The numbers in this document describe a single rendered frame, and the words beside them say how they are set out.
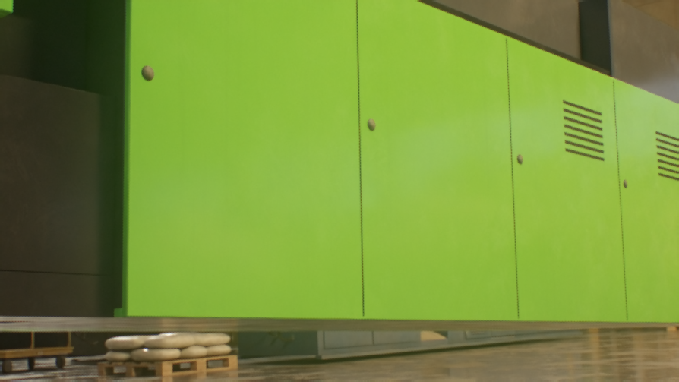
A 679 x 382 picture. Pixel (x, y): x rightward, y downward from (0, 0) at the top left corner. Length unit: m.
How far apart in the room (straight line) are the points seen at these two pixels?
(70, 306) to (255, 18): 0.89
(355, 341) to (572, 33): 7.90
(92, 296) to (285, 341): 9.82
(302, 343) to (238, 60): 9.40
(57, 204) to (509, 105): 1.79
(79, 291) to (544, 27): 2.80
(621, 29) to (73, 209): 3.14
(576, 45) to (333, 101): 2.14
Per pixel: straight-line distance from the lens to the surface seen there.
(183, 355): 11.11
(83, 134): 2.25
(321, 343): 11.66
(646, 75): 4.94
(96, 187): 2.25
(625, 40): 4.80
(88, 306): 2.21
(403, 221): 2.91
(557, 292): 3.61
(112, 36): 2.37
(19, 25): 2.36
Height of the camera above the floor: 0.58
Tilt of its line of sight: 6 degrees up
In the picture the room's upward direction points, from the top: 3 degrees counter-clockwise
